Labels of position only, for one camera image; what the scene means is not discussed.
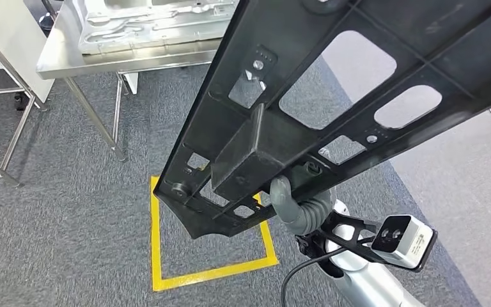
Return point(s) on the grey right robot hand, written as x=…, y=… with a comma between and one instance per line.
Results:
x=281, y=199

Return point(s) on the black plastic plate bracket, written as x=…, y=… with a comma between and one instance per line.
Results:
x=279, y=34

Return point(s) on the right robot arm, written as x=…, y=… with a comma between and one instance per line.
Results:
x=368, y=284

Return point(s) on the stainless steel workbench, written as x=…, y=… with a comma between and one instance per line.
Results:
x=59, y=59

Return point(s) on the yellow floor tape square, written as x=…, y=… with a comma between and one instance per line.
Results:
x=156, y=254

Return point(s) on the silver grooved metal plate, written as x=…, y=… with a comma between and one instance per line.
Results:
x=144, y=38

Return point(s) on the white top steel-leg table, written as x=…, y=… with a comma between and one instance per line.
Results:
x=8, y=42

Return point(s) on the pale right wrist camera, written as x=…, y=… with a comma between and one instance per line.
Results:
x=415, y=245

